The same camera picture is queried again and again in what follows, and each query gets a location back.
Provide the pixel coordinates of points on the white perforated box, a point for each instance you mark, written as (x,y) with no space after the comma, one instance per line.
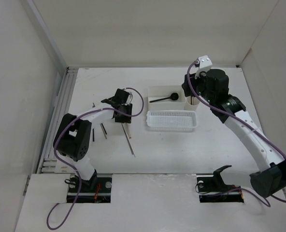
(160,92)

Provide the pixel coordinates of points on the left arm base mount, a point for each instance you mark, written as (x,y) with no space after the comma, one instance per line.
(98,191)

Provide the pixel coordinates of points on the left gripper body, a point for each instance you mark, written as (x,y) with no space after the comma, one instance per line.
(122,119)

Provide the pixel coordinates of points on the silver metal chopstick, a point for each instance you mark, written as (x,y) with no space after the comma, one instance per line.
(129,143)

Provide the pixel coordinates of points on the black spoon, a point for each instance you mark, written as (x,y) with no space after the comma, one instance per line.
(173,97)

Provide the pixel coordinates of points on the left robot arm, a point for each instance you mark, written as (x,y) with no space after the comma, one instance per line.
(72,139)

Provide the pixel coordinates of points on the beige spoon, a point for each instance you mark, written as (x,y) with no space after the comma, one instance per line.
(127,129)

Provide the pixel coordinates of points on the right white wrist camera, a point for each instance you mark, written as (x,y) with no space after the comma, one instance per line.
(203,63)

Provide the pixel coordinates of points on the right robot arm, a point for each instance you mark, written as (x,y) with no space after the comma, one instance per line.
(212,89)

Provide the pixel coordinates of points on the beige cup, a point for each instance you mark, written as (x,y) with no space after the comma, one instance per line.
(190,107)

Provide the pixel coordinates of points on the white mesh tray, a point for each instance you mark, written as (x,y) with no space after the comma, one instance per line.
(172,120)

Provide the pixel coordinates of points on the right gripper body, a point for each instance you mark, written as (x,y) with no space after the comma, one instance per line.
(199,83)

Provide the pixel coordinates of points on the aluminium rail frame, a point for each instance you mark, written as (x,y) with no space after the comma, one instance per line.
(47,160)

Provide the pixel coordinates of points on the grey chopstick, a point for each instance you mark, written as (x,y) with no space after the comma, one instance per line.
(103,130)

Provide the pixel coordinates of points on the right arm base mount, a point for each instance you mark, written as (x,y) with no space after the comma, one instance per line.
(212,189)

